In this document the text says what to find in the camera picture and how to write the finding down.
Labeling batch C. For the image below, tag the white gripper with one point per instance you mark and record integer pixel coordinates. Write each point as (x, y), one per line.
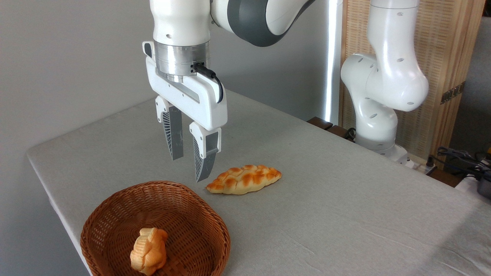
(191, 97)

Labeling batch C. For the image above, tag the long braided bread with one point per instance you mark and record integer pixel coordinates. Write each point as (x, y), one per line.
(245, 179)

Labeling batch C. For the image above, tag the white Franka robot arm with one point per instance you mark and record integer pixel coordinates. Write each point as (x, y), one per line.
(383, 76)

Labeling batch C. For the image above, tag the brown wicker basket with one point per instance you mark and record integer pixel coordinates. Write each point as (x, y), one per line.
(191, 230)

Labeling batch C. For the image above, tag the small pale bread roll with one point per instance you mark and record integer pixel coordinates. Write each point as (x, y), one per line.
(149, 251)

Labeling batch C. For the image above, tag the dark wooden furniture piece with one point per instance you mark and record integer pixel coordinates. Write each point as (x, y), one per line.
(324, 124)

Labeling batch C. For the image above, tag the grey tablecloth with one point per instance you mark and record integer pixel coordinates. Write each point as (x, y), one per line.
(326, 211)

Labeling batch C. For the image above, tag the white power strip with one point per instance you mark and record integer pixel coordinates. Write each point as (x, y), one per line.
(420, 165)

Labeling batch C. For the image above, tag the wooden slatted screen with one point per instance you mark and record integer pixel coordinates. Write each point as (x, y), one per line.
(445, 42)

